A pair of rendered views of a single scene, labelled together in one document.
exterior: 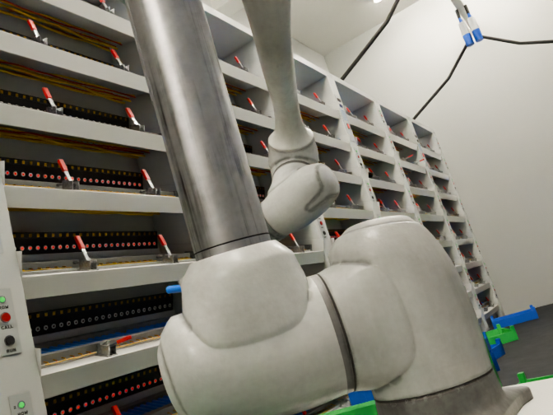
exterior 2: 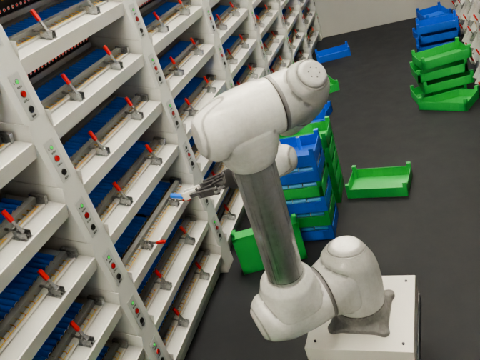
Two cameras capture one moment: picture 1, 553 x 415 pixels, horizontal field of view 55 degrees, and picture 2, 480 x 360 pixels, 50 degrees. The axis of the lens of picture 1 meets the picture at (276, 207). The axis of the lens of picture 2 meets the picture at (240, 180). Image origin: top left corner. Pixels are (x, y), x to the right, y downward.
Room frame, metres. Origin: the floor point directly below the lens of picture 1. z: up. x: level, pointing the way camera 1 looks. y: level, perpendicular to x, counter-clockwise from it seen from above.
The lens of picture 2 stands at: (-0.41, 0.21, 1.45)
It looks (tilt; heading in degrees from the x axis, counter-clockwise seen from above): 27 degrees down; 355
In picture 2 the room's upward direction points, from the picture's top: 19 degrees counter-clockwise
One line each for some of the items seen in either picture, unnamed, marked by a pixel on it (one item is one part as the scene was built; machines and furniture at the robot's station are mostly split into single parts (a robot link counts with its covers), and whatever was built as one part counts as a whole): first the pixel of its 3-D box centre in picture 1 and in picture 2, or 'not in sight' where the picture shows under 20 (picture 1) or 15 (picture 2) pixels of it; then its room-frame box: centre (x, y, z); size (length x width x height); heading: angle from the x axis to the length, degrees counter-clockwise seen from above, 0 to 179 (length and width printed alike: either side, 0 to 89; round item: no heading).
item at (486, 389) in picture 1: (444, 399); (361, 301); (0.74, -0.14, 0.30); 0.22 x 0.18 x 0.06; 146
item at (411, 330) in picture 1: (395, 300); (348, 273); (0.72, -0.11, 0.44); 0.18 x 0.16 x 0.22; 97
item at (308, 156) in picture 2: not in sight; (284, 151); (1.63, -0.22, 0.44); 0.30 x 0.20 x 0.08; 61
